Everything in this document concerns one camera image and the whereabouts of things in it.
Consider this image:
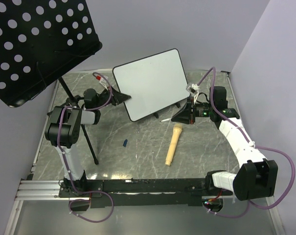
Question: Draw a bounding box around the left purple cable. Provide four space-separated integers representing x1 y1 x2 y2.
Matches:
56 72 114 223

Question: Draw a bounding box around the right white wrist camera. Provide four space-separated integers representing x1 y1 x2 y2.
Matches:
186 83 200 104

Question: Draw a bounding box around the purple cable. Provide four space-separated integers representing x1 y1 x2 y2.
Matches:
56 72 114 223
198 66 296 218

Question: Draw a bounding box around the aluminium rail frame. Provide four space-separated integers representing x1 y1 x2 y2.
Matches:
3 70 65 235

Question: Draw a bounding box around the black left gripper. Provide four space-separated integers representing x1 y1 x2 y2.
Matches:
95 85 131 110

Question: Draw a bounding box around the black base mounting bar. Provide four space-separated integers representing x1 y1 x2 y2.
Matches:
59 178 232 209

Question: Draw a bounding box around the blue marker cap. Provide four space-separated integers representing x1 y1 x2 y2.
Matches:
123 139 128 147

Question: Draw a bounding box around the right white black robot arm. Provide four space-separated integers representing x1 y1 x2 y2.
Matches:
171 84 278 201

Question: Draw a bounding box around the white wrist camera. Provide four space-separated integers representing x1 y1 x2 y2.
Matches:
186 83 200 104
93 73 109 90

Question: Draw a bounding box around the white whiteboard black frame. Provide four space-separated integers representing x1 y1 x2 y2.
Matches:
112 48 188 122

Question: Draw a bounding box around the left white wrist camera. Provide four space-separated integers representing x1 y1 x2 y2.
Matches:
93 73 109 90

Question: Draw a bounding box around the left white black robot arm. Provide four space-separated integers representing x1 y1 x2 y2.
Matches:
45 88 131 197

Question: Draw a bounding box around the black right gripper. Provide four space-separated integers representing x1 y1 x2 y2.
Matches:
171 96 214 124

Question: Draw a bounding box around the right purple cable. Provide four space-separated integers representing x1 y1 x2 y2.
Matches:
198 66 296 218

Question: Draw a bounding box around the black perforated music stand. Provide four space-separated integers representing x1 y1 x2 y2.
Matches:
0 0 103 165

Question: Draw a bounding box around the beige toy microphone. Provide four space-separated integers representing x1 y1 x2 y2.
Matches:
165 123 182 166

